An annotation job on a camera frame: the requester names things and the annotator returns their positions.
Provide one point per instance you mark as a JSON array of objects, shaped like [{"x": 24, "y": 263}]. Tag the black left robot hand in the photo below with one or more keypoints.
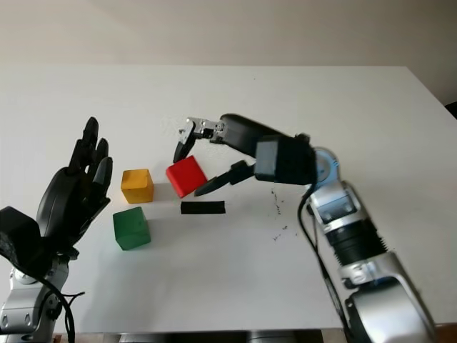
[{"x": 60, "y": 203}]

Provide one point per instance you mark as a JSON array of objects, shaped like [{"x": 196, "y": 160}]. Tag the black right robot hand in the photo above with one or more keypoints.
[{"x": 242, "y": 135}]

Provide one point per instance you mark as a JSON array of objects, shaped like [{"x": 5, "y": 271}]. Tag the red wooden cube block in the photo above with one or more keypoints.
[{"x": 187, "y": 177}]

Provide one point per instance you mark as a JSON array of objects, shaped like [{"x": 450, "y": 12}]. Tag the green wooden cube block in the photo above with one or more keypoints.
[{"x": 131, "y": 228}]

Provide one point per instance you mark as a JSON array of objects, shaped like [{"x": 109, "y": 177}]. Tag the yellow wooden cube block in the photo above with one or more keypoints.
[{"x": 137, "y": 187}]

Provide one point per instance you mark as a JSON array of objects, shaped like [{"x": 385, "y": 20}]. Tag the small black block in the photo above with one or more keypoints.
[{"x": 203, "y": 208}]

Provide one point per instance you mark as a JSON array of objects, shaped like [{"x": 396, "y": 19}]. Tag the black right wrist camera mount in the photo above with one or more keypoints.
[{"x": 285, "y": 160}]

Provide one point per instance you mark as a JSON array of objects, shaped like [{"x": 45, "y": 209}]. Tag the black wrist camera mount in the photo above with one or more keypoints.
[
  {"x": 19, "y": 232},
  {"x": 285, "y": 160}
]

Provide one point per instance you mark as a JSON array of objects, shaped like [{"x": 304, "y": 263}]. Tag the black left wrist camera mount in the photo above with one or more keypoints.
[{"x": 19, "y": 232}]

